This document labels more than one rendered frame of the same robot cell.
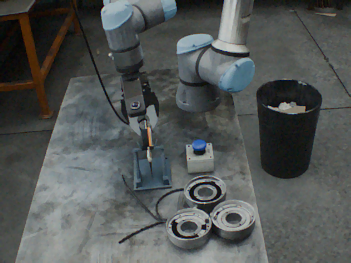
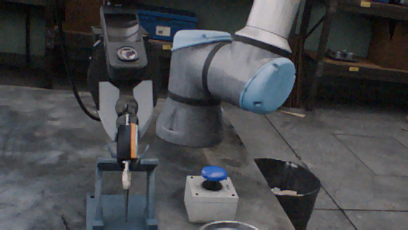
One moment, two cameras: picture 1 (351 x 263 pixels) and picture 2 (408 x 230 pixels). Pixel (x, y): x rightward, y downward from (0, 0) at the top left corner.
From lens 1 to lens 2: 0.60 m
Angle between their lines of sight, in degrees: 23
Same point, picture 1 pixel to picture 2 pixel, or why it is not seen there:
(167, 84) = not seen: hidden behind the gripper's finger
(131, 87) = (122, 26)
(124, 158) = (67, 192)
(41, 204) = not seen: outside the picture
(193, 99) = (187, 126)
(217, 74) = (242, 77)
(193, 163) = (203, 202)
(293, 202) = not seen: outside the picture
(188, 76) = (186, 86)
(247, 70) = (286, 79)
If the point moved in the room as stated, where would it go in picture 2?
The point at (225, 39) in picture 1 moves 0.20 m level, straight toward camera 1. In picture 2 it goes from (261, 25) to (283, 46)
